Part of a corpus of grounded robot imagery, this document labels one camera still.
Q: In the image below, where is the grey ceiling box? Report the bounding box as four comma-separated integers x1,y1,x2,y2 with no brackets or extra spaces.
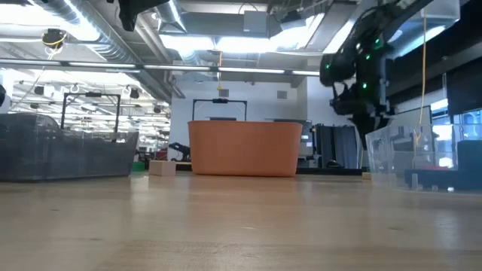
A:
243,10,270,37

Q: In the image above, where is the silver ventilation duct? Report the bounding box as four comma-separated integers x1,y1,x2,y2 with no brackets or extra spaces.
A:
37,0,174,102

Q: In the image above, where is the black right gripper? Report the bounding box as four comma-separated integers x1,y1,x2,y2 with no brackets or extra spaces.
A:
330,84,397,151

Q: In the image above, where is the long ceiling light strip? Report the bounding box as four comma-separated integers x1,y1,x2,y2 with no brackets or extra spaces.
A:
0,58,321,76

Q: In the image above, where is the black station frame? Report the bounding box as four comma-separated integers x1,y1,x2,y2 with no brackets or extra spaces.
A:
59,91,122,143
191,98,249,122

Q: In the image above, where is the orange plastic bin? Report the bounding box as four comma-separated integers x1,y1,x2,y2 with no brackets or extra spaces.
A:
187,120,304,178

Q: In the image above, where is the smoky dark plastic bin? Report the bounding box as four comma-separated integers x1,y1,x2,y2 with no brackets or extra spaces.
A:
0,112,139,184

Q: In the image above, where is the clear plastic bin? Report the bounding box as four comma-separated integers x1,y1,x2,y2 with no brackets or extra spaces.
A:
364,122,482,195

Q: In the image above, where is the dark grey curtain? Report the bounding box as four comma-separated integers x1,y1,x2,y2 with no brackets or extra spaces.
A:
315,123,358,169

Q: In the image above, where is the coiled yellow ceiling cable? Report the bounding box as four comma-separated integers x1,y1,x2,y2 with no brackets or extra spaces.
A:
40,28,69,50

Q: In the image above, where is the thin yellow hanging cord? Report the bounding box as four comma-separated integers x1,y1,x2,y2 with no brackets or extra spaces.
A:
216,48,224,92

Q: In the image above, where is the black aluminium table frame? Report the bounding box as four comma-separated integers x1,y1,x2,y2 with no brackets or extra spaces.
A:
130,160,369,176

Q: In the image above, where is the yellow hanging cable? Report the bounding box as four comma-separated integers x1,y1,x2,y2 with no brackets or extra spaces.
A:
412,14,429,169

